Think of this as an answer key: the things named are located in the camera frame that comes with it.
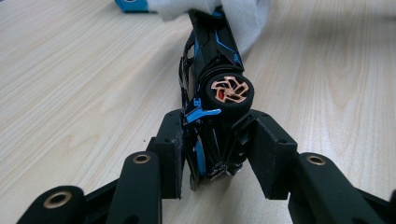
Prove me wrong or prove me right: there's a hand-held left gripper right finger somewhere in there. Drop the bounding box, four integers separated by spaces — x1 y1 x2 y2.
247 108 298 200

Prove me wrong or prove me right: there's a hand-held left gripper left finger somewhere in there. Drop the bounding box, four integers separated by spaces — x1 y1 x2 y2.
153 108 185 200

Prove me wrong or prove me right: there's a blue and black toy car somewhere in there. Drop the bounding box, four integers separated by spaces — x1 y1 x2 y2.
178 7 255 190

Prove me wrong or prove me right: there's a white wet wipe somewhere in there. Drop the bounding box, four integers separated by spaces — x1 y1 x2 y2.
148 0 272 57

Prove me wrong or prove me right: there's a blue wet wipes pack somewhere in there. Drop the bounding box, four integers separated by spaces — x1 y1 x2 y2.
114 0 150 13

